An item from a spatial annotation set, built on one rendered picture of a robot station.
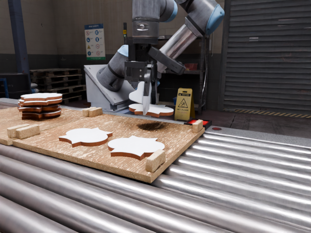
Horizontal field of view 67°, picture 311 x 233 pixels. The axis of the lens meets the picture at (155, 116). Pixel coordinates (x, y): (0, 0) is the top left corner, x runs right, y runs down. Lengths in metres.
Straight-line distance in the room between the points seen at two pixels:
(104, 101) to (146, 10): 0.69
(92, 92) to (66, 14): 6.07
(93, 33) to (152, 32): 6.03
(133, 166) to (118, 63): 0.80
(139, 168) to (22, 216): 0.20
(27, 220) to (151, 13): 0.53
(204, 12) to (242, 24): 4.21
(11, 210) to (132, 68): 0.43
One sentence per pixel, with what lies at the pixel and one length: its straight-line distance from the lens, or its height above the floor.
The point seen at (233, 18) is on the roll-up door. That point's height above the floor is 1.92.
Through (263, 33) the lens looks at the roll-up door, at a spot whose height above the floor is 1.61.
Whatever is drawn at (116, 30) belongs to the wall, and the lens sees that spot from 6.27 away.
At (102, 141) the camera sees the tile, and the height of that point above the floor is 0.94.
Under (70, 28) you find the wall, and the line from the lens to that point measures 7.18.
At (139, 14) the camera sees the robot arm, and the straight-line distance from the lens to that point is 0.67.
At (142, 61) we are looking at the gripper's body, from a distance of 0.68.
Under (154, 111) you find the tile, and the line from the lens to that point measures 0.66.
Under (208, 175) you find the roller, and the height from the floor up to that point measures 0.92.
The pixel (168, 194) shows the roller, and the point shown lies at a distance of 0.41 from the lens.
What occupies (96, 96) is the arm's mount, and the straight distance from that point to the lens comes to 1.27.
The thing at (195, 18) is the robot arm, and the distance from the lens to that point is 1.09.
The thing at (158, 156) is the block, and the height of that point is 0.96.
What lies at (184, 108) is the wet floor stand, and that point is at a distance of 4.29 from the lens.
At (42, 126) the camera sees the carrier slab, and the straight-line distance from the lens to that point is 0.81.
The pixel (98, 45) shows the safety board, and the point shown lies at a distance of 6.57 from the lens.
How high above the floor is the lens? 1.14
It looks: 14 degrees down
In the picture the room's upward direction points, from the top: straight up
